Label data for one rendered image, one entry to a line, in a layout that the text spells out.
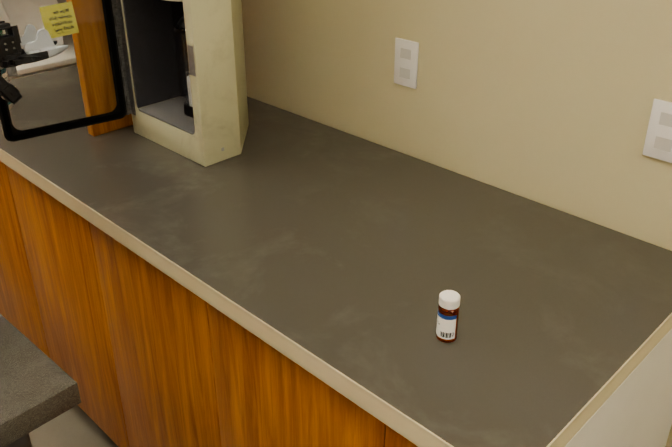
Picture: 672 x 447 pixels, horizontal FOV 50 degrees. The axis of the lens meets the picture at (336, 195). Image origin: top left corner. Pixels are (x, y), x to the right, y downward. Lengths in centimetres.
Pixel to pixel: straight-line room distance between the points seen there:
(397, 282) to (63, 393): 58
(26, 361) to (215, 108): 77
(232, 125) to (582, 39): 82
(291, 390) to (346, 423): 13
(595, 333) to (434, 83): 75
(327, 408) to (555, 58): 83
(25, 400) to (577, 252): 99
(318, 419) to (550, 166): 74
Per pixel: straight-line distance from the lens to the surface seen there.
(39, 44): 166
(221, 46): 170
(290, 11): 204
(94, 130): 201
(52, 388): 116
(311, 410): 128
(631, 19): 147
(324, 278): 131
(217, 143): 176
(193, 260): 139
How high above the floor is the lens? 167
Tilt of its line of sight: 27 degrees down
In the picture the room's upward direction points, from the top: straight up
